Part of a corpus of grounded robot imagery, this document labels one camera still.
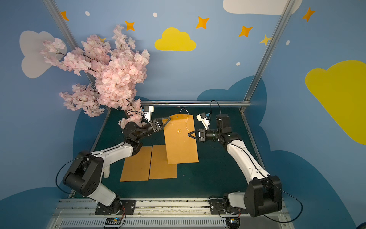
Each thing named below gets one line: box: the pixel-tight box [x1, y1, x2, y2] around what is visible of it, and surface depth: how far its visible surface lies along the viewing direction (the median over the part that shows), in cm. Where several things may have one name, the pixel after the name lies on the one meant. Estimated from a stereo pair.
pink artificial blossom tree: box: [40, 24, 151, 129], surface depth 72 cm
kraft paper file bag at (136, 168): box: [119, 145, 153, 183], surface depth 88 cm
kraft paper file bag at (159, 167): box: [149, 144, 177, 180], surface depth 91 cm
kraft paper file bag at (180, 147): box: [163, 114, 199, 165], surface depth 76 cm
